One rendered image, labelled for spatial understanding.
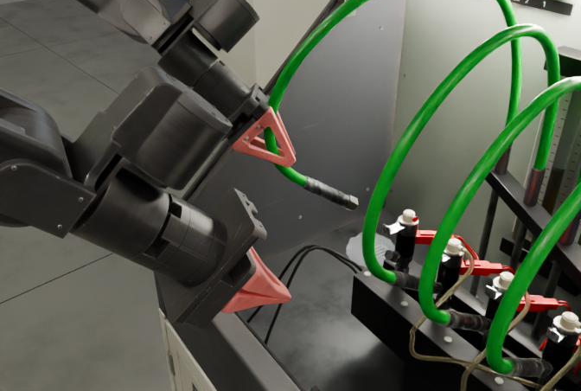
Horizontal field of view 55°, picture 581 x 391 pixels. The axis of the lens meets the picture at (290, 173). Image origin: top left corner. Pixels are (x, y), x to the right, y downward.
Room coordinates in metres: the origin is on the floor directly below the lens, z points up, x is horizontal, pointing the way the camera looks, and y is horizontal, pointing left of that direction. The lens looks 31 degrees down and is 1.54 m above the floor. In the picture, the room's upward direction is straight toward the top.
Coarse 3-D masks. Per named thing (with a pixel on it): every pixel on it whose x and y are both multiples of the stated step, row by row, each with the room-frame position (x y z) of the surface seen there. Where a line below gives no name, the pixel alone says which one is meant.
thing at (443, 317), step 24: (552, 96) 0.49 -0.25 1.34; (528, 120) 0.47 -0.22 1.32; (504, 144) 0.45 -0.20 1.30; (480, 168) 0.44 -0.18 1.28; (456, 216) 0.42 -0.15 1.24; (576, 216) 0.56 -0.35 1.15; (432, 240) 0.42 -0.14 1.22; (432, 264) 0.41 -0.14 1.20; (432, 288) 0.41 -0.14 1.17; (432, 312) 0.42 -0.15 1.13; (456, 312) 0.45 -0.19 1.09
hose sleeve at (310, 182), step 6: (306, 180) 0.64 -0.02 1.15; (312, 180) 0.64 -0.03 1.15; (300, 186) 0.64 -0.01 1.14; (306, 186) 0.64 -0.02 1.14; (312, 186) 0.64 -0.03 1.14; (318, 186) 0.64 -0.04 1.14; (324, 186) 0.65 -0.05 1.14; (312, 192) 0.64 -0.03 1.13; (318, 192) 0.64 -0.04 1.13; (324, 192) 0.64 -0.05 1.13; (330, 192) 0.65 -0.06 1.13; (336, 192) 0.65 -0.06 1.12; (342, 192) 0.66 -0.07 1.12; (330, 198) 0.65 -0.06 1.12; (336, 198) 0.65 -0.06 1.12; (342, 198) 0.65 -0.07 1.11; (348, 198) 0.66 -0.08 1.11; (342, 204) 0.65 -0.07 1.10
